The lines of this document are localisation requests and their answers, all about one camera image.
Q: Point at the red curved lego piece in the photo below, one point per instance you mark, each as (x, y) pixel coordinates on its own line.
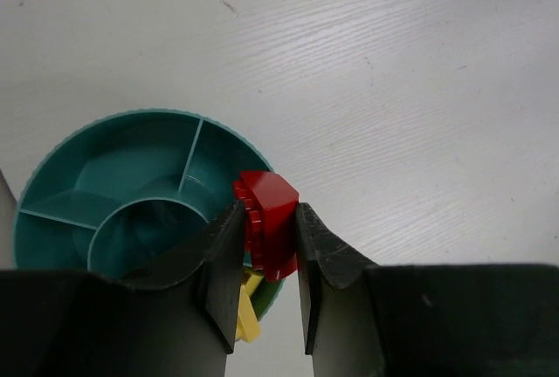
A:
(270, 205)

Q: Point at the yellow lego piece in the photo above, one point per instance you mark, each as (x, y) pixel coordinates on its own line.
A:
(251, 281)

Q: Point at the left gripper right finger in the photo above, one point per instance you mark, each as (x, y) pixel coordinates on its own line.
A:
(363, 319)

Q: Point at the yellow long lego brick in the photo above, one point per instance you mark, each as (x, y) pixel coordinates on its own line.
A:
(247, 328)

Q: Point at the teal round divided container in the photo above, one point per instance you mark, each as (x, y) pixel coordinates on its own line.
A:
(127, 197)

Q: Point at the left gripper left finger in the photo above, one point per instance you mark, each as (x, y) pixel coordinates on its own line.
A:
(174, 316)

